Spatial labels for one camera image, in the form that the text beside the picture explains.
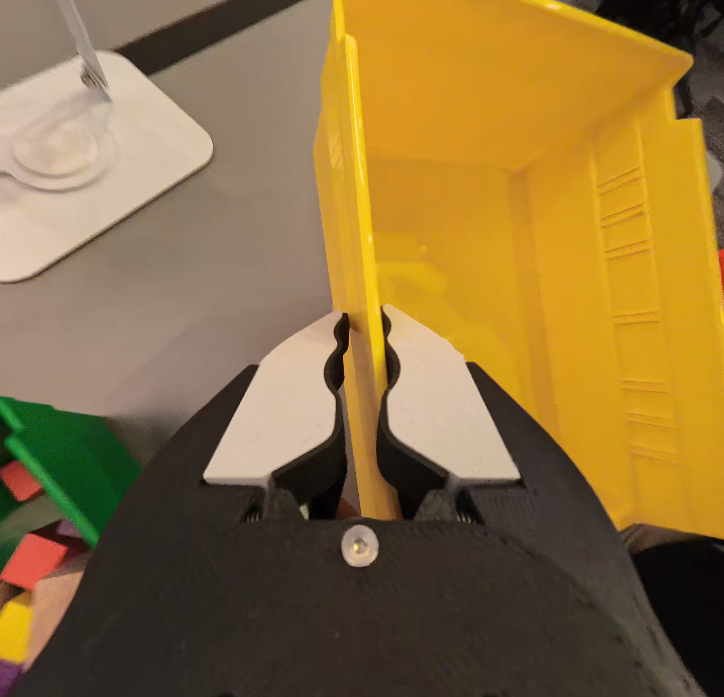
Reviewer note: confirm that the green plastic box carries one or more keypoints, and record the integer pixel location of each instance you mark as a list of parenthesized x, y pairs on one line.
[(73, 459)]

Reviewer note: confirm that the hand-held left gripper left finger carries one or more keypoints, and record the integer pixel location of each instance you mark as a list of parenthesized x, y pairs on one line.
[(283, 414)]

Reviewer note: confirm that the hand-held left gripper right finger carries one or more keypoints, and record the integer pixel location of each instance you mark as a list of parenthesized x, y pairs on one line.
[(447, 420)]

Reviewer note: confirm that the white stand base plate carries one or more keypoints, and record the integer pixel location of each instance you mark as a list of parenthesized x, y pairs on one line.
[(152, 142)]

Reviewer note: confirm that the pile of coloured wooden cubes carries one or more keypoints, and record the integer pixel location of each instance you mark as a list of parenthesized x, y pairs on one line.
[(34, 561)]

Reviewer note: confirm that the yellow plastic box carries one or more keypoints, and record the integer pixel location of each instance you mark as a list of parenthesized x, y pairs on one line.
[(481, 114)]

